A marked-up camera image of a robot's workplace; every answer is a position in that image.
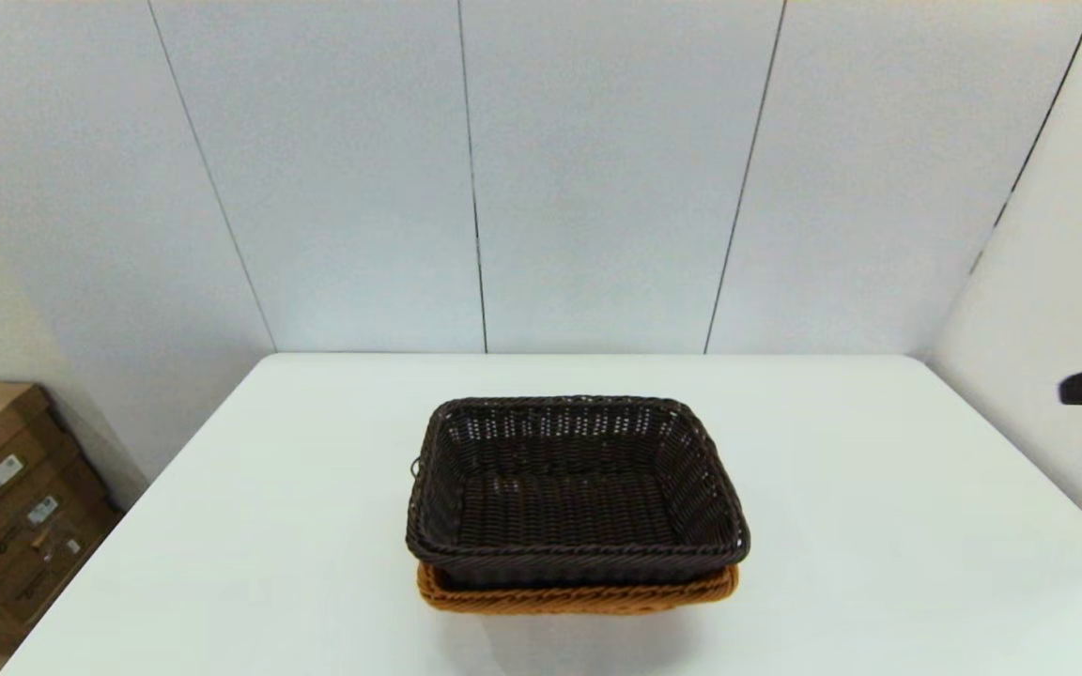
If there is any dark brown wicker basket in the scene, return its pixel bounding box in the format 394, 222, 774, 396
405, 395, 751, 591

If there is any orange wicker basket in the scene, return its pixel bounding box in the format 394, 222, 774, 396
415, 560, 741, 616

